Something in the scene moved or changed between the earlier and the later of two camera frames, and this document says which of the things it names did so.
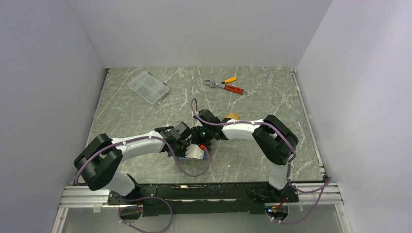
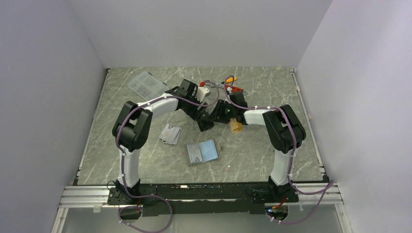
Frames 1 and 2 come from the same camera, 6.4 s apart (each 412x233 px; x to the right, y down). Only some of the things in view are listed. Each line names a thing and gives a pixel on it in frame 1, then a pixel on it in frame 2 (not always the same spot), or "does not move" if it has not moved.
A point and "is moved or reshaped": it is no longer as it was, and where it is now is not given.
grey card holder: (205, 157) is moved or reshaped
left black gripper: (186, 142) to (195, 113)
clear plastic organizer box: (149, 87) does not move
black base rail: (207, 198) does not move
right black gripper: (195, 137) to (217, 115)
